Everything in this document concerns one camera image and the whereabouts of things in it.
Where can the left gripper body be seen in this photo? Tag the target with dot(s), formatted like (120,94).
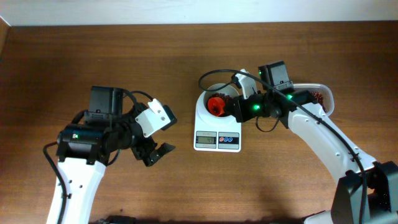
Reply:
(130,134)

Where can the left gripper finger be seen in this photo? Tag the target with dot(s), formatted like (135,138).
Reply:
(157,154)
(171,116)

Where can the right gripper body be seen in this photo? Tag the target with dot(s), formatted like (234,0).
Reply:
(237,109)

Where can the orange measuring scoop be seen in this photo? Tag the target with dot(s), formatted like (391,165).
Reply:
(216,106)

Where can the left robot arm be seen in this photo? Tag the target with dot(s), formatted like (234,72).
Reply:
(78,169)

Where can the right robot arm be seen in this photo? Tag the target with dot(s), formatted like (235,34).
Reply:
(366,190)

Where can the white digital kitchen scale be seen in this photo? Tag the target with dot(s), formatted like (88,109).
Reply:
(216,134)

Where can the beans in white bowl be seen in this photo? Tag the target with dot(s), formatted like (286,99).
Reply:
(223,96)

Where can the white round bowl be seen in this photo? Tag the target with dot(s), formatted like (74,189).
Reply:
(202,101)

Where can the red adzuki beans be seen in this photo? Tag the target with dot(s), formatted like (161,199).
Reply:
(319,97)

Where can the clear plastic container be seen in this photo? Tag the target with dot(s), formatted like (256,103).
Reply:
(324,90)

